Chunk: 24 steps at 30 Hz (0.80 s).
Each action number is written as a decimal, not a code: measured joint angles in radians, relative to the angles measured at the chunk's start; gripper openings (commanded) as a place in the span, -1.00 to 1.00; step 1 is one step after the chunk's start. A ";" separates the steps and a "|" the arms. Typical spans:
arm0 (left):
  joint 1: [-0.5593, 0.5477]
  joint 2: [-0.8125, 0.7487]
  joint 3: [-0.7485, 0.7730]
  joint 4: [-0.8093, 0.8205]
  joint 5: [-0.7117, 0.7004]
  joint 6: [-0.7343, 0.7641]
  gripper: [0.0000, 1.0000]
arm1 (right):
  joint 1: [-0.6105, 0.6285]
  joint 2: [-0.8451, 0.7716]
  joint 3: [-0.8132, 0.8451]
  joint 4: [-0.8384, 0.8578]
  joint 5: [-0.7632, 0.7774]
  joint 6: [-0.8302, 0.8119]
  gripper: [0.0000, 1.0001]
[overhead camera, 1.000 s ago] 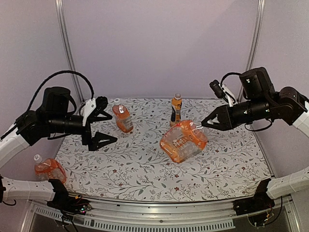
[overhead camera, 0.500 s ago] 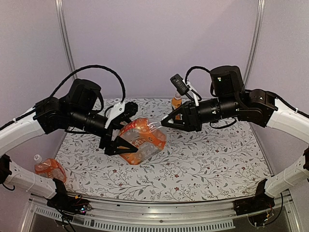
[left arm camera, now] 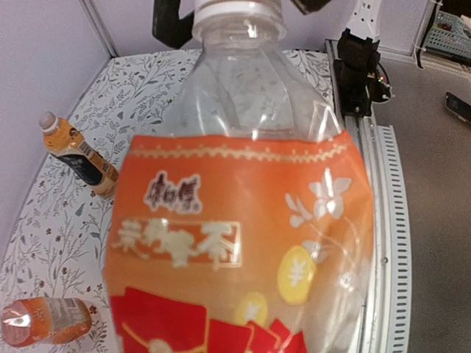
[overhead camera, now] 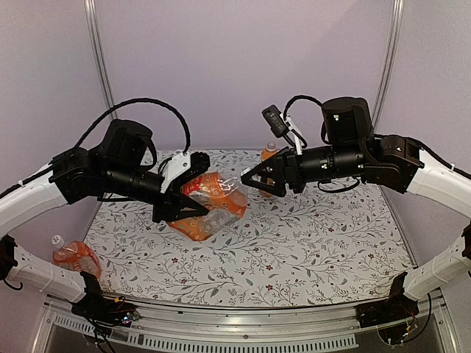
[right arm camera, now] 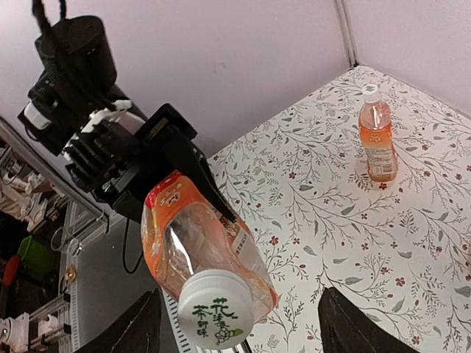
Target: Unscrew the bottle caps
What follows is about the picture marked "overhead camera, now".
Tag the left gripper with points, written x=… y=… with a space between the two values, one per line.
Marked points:
x=171 y=207

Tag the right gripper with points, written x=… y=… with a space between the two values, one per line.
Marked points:
x=283 y=162

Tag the yellow dark-label bottle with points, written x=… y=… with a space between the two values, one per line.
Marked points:
x=269 y=151

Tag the orange bottle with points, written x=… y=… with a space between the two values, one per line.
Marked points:
x=226 y=200
x=75 y=256

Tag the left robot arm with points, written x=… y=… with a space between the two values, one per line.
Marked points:
x=112 y=167

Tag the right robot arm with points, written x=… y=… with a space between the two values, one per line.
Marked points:
x=406 y=165

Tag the floral tablecloth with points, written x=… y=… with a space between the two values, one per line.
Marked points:
x=327 y=245

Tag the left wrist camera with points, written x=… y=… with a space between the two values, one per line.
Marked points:
x=182 y=168

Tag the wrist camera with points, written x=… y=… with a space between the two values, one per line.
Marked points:
x=283 y=127
x=182 y=168

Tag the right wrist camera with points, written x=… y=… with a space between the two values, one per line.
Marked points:
x=283 y=127

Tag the aluminium front rail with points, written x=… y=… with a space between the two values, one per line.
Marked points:
x=177 y=327

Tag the left metal frame post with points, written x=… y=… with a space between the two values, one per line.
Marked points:
x=97 y=50

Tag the metal frame post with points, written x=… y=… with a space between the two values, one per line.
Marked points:
x=388 y=65
x=97 y=50

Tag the right metal frame post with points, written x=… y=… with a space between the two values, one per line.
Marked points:
x=388 y=65

